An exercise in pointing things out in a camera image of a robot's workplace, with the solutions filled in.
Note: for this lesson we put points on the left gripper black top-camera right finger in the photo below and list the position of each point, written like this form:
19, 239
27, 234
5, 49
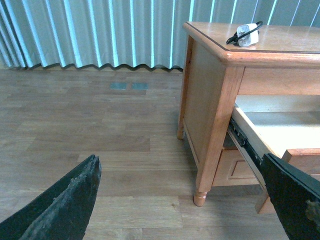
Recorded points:
295, 196

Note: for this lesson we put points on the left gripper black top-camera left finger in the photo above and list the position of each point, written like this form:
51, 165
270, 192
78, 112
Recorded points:
62, 212

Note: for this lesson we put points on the wooden drawer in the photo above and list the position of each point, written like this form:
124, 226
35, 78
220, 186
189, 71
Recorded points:
234, 170
293, 135

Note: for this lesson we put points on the white charger block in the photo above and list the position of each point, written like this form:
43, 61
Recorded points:
246, 36

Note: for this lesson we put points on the light wooden nightstand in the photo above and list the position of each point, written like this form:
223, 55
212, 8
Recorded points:
281, 71

